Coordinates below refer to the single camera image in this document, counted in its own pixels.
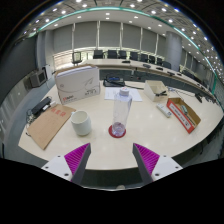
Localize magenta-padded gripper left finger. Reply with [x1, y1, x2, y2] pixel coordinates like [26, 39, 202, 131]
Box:
[40, 142, 92, 186]

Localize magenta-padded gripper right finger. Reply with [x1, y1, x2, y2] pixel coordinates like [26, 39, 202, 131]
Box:
[131, 142, 184, 186]

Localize clear plastic water bottle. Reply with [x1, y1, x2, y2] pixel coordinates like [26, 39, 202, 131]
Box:
[111, 87, 133, 137]

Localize brown paper envelope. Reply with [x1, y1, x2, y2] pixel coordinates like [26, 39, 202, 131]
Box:
[26, 103, 77, 151]

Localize white ceramic cup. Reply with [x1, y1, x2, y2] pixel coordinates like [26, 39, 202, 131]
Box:
[70, 110, 93, 137]

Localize open red cardboard box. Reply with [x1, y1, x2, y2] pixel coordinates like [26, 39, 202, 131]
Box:
[166, 97, 202, 135]

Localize white remote control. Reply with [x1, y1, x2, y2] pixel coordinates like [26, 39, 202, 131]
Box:
[156, 102, 173, 118]

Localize flat round red coaster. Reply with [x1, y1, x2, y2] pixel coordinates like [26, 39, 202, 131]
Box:
[108, 124, 127, 139]

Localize small open white box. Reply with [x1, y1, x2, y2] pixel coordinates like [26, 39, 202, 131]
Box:
[143, 79, 170, 103]

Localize black desk microphone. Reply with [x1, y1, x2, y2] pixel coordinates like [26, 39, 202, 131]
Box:
[194, 93, 204, 104]

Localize large white cardboard box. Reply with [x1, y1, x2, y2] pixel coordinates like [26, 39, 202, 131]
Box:
[54, 65, 101, 106]

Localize white paper sheet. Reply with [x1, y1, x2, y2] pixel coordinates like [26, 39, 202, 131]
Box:
[104, 86, 143, 103]

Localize grey monitor cabinet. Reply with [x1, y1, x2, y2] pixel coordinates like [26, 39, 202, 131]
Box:
[29, 69, 48, 88]

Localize black desk phone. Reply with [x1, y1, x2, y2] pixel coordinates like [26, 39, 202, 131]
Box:
[102, 76, 126, 88]

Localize long curved conference desk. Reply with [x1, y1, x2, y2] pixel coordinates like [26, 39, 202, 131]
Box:
[79, 58, 218, 98]

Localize row of black office chairs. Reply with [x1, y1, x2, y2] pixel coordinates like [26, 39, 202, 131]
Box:
[92, 49, 201, 79]

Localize ceiling lights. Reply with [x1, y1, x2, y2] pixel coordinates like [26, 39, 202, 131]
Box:
[23, 0, 221, 68]

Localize black power adapter with cables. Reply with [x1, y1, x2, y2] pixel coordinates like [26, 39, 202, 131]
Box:
[26, 96, 56, 123]

